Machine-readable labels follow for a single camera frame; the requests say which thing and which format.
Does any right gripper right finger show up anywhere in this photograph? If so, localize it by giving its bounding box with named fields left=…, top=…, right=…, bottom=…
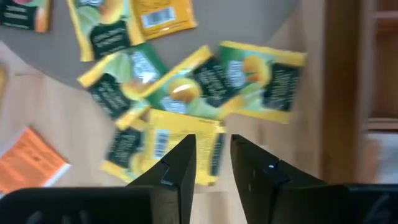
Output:
left=229, top=134, right=349, bottom=224

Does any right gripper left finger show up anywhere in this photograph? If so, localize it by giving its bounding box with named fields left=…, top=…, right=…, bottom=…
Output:
left=126, top=134, right=197, bottom=224

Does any white orange tea packet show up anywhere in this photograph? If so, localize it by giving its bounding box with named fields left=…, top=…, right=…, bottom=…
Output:
left=0, top=125, right=72, bottom=196

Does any yellow foil tea packet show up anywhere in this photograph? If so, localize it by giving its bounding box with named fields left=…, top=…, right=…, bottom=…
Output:
left=144, top=108, right=227, bottom=187
left=131, top=0, right=199, bottom=42

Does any red mango tea packet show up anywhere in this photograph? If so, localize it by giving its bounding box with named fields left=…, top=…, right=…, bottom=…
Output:
left=0, top=0, right=53, bottom=34

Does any brown wooden organizer box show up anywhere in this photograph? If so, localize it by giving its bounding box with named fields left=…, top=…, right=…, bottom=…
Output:
left=322, top=0, right=398, bottom=185

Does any round grey table mat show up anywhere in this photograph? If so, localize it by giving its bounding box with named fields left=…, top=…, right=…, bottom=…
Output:
left=0, top=0, right=300, bottom=91

